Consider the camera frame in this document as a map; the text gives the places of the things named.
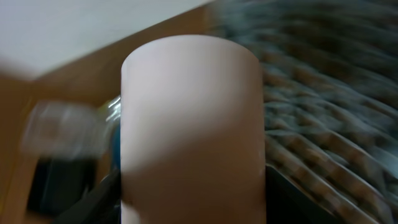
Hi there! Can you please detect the clear plastic container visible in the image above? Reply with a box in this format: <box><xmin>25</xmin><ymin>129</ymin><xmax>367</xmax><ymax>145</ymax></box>
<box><xmin>20</xmin><ymin>96</ymin><xmax>121</xmax><ymax>160</ymax></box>

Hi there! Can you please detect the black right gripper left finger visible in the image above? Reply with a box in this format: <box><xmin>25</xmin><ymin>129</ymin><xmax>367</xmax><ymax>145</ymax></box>
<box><xmin>52</xmin><ymin>169</ymin><xmax>121</xmax><ymax>224</ymax></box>

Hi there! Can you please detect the pink cup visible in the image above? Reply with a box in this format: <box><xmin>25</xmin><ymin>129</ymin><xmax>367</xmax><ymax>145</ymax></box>
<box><xmin>121</xmin><ymin>35</ymin><xmax>266</xmax><ymax>223</ymax></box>

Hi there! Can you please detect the blue plate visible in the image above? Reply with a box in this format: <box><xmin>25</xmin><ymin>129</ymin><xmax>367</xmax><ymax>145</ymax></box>
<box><xmin>110</xmin><ymin>124</ymin><xmax>121</xmax><ymax>169</ymax></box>

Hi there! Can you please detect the grey dishwasher rack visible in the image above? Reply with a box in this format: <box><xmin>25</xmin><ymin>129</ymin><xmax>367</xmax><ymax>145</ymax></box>
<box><xmin>210</xmin><ymin>0</ymin><xmax>397</xmax><ymax>224</ymax></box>

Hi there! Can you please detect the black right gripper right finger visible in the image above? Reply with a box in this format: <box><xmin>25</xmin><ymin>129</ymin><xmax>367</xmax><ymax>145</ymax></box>
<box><xmin>265</xmin><ymin>166</ymin><xmax>342</xmax><ymax>224</ymax></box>

